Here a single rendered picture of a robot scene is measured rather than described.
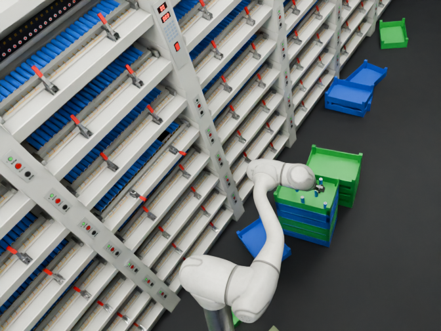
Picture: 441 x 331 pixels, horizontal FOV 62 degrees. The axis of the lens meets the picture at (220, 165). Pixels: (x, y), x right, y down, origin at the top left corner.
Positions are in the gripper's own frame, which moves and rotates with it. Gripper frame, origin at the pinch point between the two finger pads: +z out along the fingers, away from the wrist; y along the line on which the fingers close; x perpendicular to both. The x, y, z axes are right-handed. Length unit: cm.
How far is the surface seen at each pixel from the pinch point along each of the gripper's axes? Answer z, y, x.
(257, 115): 18, -46, 38
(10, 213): -105, -69, -40
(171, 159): -45, -56, -7
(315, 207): 7.2, 2.2, -8.3
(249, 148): 32, -50, 19
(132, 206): -56, -62, -31
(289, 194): 14.6, -14.3, -4.4
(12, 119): -115, -67, -13
